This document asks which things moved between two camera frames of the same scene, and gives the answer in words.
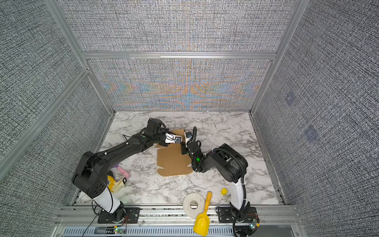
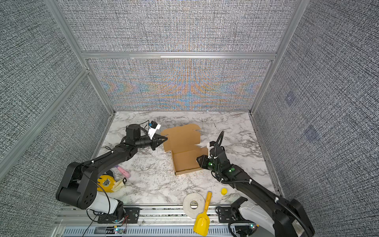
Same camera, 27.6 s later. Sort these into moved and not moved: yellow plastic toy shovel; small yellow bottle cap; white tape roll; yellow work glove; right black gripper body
Moved: right black gripper body
Not moved: white tape roll; yellow plastic toy shovel; yellow work glove; small yellow bottle cap
